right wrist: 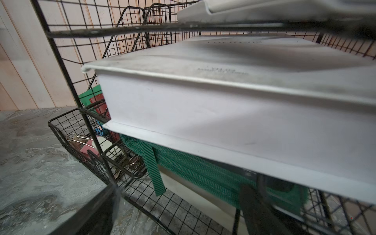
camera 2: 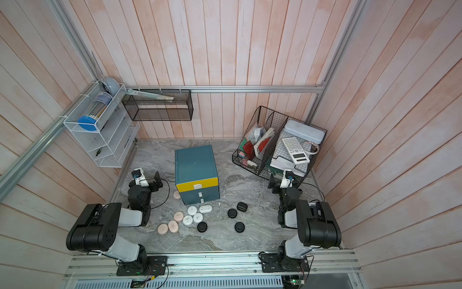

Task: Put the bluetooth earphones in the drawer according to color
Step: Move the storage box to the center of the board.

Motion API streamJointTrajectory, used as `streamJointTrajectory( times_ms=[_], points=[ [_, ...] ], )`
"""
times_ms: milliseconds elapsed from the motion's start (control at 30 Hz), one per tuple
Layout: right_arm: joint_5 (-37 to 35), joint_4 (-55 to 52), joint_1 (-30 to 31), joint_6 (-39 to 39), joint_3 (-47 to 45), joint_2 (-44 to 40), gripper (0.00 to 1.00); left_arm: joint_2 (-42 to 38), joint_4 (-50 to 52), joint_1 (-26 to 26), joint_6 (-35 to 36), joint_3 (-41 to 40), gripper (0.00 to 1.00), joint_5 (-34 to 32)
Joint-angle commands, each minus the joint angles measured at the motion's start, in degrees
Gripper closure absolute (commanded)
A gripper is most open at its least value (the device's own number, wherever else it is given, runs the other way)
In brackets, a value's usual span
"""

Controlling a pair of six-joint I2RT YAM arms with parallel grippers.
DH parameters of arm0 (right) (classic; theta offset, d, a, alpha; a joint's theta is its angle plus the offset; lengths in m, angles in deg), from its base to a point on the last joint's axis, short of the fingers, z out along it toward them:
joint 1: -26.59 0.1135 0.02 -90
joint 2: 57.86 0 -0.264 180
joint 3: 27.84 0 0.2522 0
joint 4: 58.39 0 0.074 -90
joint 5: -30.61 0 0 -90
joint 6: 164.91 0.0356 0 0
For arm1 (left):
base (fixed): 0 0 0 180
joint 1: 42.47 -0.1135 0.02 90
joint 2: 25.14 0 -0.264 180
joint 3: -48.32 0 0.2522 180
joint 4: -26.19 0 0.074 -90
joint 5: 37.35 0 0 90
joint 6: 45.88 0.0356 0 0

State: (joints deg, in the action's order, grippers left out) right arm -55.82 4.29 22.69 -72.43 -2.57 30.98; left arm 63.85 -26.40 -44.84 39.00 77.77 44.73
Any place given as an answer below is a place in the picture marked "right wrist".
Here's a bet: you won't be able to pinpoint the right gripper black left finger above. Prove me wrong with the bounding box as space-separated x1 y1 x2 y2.
51 184 121 235

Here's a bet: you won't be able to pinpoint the binder clips in basket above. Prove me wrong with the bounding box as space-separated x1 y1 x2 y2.
67 135 146 180

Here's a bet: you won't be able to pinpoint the black wire desk organizer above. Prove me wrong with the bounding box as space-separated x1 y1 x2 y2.
31 1 376 235

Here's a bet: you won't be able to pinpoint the green mesh pouch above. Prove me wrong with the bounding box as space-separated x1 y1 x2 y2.
120 134 309 211

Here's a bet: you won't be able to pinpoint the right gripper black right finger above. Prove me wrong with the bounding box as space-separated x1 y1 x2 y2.
239 185 292 235

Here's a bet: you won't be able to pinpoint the white pencil case box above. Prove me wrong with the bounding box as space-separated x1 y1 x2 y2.
177 0 376 23

